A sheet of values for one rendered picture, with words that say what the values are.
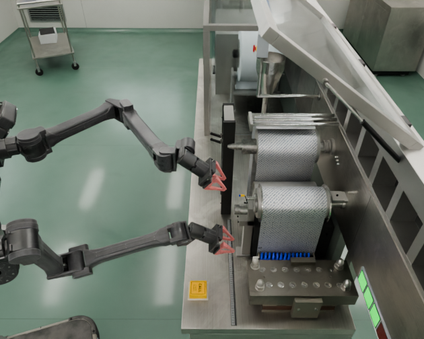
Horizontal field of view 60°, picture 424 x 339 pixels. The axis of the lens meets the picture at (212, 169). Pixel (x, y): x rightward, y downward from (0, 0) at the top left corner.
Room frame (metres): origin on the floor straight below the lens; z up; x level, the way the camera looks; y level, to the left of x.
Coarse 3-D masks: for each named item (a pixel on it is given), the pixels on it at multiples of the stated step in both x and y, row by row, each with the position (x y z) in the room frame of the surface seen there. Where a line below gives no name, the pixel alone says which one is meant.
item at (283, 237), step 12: (264, 228) 0.94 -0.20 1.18; (276, 228) 0.94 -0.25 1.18; (288, 228) 0.94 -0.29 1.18; (300, 228) 0.94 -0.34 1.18; (312, 228) 0.94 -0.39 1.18; (264, 240) 0.94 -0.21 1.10; (276, 240) 0.94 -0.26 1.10; (288, 240) 0.94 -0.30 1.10; (300, 240) 0.94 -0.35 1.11; (312, 240) 0.94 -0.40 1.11; (264, 252) 0.94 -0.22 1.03; (276, 252) 0.94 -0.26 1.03; (288, 252) 0.94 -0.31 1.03; (300, 252) 0.94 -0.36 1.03; (312, 252) 0.94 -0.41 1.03
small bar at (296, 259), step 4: (292, 260) 0.88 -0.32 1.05; (296, 260) 0.88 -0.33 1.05; (300, 260) 0.89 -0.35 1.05; (304, 260) 0.89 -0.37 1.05; (308, 260) 0.89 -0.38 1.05; (312, 260) 0.89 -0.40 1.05; (292, 264) 0.88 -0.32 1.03; (296, 264) 0.88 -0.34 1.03; (300, 264) 0.88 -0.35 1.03; (304, 264) 0.88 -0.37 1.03; (308, 264) 0.88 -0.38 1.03; (312, 264) 0.88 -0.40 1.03
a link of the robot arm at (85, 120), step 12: (96, 108) 1.32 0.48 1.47; (108, 108) 1.32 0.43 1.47; (120, 108) 1.31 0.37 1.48; (72, 120) 1.22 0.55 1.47; (84, 120) 1.23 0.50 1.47; (96, 120) 1.27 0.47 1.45; (120, 120) 1.31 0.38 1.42; (24, 132) 1.10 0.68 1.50; (36, 132) 1.10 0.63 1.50; (48, 132) 1.13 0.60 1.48; (60, 132) 1.15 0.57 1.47; (72, 132) 1.18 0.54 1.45; (24, 144) 1.05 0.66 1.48; (48, 144) 1.11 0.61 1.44
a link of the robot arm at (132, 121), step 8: (120, 104) 1.31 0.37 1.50; (128, 104) 1.30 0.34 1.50; (128, 112) 1.28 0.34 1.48; (136, 112) 1.28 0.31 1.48; (128, 120) 1.23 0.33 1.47; (136, 120) 1.22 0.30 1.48; (128, 128) 1.28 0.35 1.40; (136, 128) 1.17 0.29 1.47; (144, 128) 1.16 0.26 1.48; (136, 136) 1.16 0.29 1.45; (144, 136) 1.11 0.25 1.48; (152, 136) 1.11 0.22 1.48; (144, 144) 1.09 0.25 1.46; (152, 144) 1.05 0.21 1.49; (160, 144) 1.05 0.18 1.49; (152, 152) 1.02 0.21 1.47; (160, 160) 0.98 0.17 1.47; (168, 160) 0.98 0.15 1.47; (160, 168) 0.98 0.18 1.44; (168, 168) 0.98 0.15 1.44
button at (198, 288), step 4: (192, 280) 0.87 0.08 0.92; (196, 280) 0.87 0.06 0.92; (200, 280) 0.87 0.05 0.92; (204, 280) 0.87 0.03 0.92; (192, 284) 0.86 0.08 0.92; (196, 284) 0.86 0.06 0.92; (200, 284) 0.86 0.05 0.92; (204, 284) 0.86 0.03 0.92; (192, 288) 0.84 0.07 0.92; (196, 288) 0.84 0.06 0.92; (200, 288) 0.84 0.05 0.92; (204, 288) 0.84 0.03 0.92; (192, 292) 0.82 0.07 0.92; (196, 292) 0.82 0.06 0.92; (200, 292) 0.82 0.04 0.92; (204, 292) 0.82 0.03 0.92; (192, 296) 0.81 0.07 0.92; (196, 296) 0.81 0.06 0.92; (200, 296) 0.81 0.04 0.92; (204, 296) 0.81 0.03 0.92
